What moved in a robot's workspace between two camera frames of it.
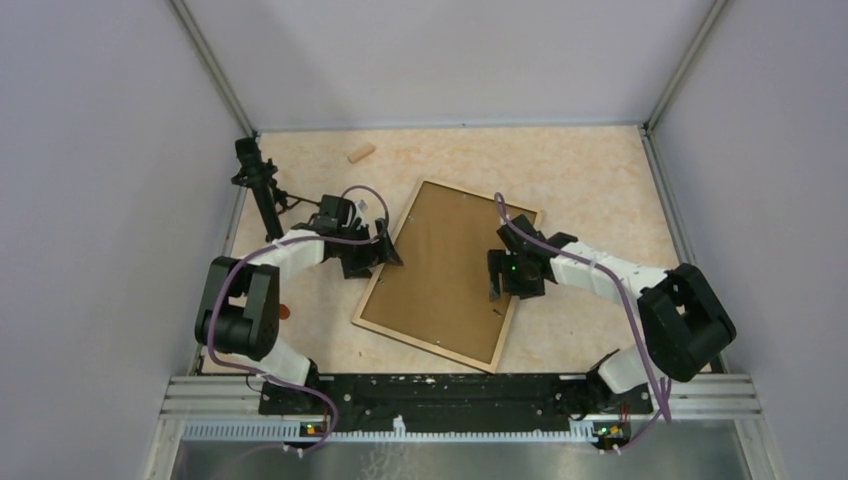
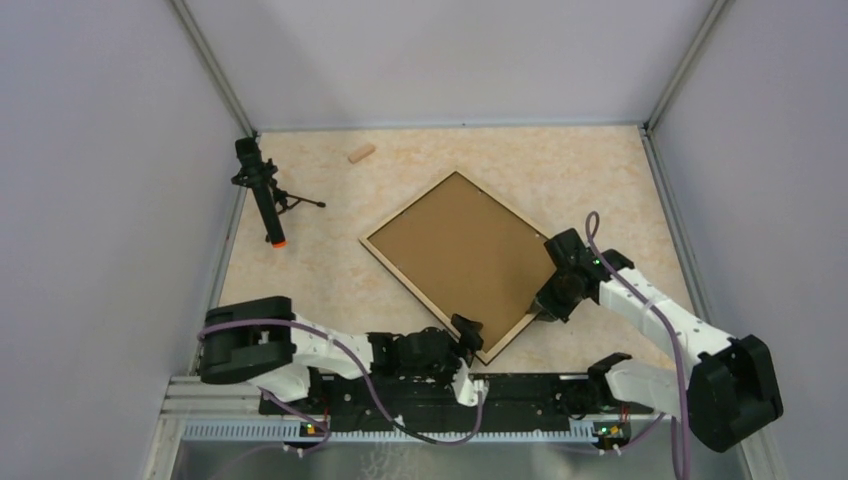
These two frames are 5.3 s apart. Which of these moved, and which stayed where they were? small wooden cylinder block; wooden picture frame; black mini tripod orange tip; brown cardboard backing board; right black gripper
Moved: wooden picture frame; right black gripper; brown cardboard backing board
Stayed: small wooden cylinder block; black mini tripod orange tip
